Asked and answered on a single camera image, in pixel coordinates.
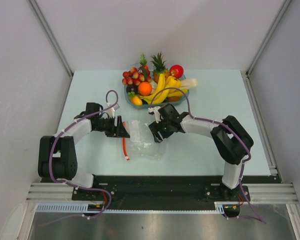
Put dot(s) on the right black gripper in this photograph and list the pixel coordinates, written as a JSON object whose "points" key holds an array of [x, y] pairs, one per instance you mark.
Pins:
{"points": [[154, 128]]}

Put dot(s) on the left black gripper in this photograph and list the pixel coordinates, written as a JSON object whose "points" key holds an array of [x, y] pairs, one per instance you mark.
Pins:
{"points": [[121, 132]]}

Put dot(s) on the clear zip top bag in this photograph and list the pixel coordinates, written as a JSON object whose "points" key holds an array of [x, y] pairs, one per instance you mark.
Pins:
{"points": [[141, 144]]}

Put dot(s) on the orange fruit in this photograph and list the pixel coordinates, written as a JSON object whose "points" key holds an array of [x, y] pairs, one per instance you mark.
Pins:
{"points": [[145, 88]]}

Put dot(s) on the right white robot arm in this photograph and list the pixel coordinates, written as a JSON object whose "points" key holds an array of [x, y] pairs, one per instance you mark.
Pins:
{"points": [[231, 140]]}

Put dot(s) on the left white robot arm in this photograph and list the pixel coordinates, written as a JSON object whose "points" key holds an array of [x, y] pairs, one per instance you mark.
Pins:
{"points": [[57, 158]]}

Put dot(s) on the yellow mango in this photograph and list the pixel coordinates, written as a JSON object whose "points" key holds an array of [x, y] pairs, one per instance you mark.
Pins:
{"points": [[135, 100]]}

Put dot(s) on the teal plastic fruit tray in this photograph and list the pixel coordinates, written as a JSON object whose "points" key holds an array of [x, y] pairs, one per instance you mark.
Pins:
{"points": [[154, 86]]}

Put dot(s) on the dark purple mangosteen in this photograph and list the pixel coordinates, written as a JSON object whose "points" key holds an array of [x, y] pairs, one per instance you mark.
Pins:
{"points": [[132, 88]]}

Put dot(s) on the yellow banana bunch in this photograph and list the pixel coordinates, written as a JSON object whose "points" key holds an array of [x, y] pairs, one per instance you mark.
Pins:
{"points": [[161, 93]]}

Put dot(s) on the red strawberry cluster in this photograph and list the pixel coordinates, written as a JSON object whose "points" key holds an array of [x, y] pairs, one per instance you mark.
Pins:
{"points": [[134, 77]]}

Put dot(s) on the yellow bell pepper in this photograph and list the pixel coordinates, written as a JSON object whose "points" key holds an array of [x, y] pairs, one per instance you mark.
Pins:
{"points": [[172, 82]]}

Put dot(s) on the red apple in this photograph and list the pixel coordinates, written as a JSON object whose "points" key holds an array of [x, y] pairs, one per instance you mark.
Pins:
{"points": [[176, 71]]}

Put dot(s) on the small pineapple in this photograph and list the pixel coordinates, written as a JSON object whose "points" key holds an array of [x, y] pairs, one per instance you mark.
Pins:
{"points": [[159, 67]]}

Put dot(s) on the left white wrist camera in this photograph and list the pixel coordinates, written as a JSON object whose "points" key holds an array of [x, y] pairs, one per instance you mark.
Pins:
{"points": [[111, 111]]}

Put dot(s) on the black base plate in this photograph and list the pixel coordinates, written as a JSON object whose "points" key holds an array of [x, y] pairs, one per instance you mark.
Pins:
{"points": [[158, 192]]}

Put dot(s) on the white slotted cable duct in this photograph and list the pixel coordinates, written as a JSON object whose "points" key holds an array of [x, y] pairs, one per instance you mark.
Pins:
{"points": [[93, 209]]}

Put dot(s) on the aluminium front rail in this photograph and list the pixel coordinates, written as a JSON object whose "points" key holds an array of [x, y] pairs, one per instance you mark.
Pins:
{"points": [[269, 193]]}

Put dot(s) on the left aluminium frame post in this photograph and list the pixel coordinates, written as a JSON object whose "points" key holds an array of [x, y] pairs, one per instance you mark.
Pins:
{"points": [[45, 26]]}

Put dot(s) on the aluminium frame post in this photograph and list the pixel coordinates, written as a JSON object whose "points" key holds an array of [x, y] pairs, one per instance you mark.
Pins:
{"points": [[269, 34], [45, 26]]}

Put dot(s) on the right aluminium frame post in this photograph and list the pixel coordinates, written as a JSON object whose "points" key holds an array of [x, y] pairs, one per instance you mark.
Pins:
{"points": [[269, 34]]}

